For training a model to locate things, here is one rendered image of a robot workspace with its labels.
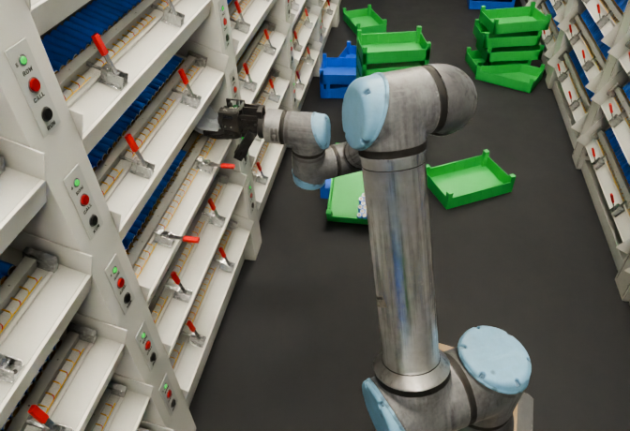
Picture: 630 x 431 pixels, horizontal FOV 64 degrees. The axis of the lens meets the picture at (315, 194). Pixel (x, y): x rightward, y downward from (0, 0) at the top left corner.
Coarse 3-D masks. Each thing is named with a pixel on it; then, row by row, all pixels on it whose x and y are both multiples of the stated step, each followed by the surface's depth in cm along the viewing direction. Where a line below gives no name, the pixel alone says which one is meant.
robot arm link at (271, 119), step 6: (264, 114) 130; (270, 114) 130; (276, 114) 130; (264, 120) 129; (270, 120) 129; (276, 120) 129; (264, 126) 129; (270, 126) 129; (276, 126) 129; (264, 132) 130; (270, 132) 130; (276, 132) 130; (264, 138) 131; (270, 138) 131; (276, 138) 131
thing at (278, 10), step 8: (280, 0) 190; (272, 8) 193; (280, 8) 192; (280, 16) 194; (288, 32) 200; (288, 40) 202; (288, 48) 203; (280, 56) 205; (288, 56) 204; (280, 64) 207; (288, 64) 206; (288, 88) 214; (288, 96) 216; (280, 104) 220; (288, 104) 219; (296, 104) 229
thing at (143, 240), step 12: (204, 144) 137; (192, 156) 131; (180, 180) 124; (192, 180) 127; (168, 192) 120; (168, 204) 117; (156, 216) 114; (156, 228) 113; (144, 240) 108; (132, 252) 105; (132, 264) 103; (144, 264) 106
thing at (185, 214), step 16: (224, 144) 142; (192, 176) 129; (208, 176) 131; (192, 192) 125; (192, 208) 122; (176, 224) 117; (176, 240) 114; (144, 256) 108; (160, 256) 110; (144, 272) 106; (160, 272) 107; (144, 288) 98
